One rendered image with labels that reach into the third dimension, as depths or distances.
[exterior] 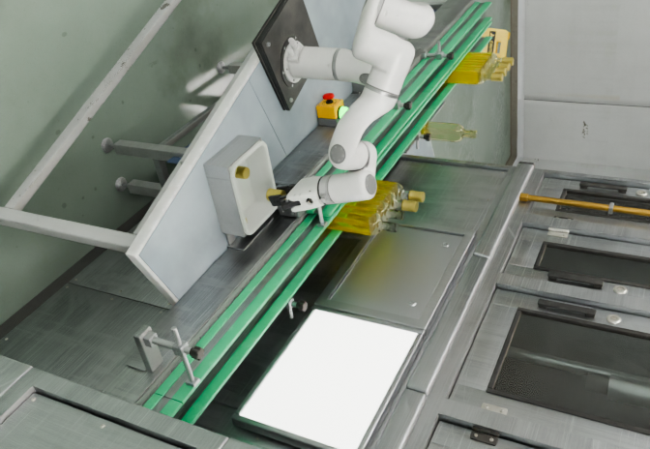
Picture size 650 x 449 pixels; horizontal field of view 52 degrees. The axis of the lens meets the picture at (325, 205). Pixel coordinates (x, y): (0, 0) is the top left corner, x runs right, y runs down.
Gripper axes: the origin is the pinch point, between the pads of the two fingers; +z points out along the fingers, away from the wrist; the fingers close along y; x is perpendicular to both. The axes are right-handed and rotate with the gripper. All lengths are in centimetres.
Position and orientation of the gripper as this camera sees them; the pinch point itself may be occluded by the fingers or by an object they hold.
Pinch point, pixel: (280, 195)
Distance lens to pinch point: 180.7
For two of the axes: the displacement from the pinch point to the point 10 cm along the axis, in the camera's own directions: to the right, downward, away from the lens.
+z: -8.1, 0.9, 5.8
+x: -3.9, -8.3, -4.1
